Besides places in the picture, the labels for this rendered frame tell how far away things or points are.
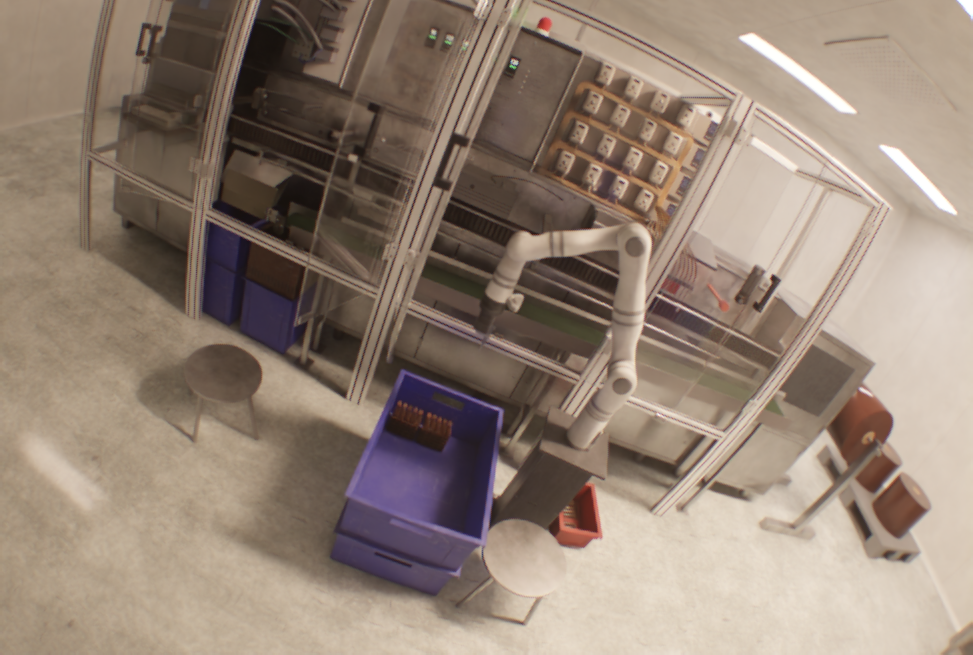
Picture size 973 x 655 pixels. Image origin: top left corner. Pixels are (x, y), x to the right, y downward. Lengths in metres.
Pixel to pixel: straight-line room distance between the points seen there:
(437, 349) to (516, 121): 1.11
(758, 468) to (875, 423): 0.78
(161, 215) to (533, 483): 2.33
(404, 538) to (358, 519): 0.14
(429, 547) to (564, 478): 0.50
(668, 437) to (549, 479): 1.08
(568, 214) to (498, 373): 0.81
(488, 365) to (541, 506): 0.80
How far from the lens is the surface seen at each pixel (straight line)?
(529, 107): 2.04
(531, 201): 2.02
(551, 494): 1.62
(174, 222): 2.72
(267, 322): 2.18
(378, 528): 1.35
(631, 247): 1.20
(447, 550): 1.36
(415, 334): 2.16
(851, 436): 2.95
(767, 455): 2.82
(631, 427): 2.41
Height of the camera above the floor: 1.46
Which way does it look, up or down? 25 degrees down
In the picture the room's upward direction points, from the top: 25 degrees clockwise
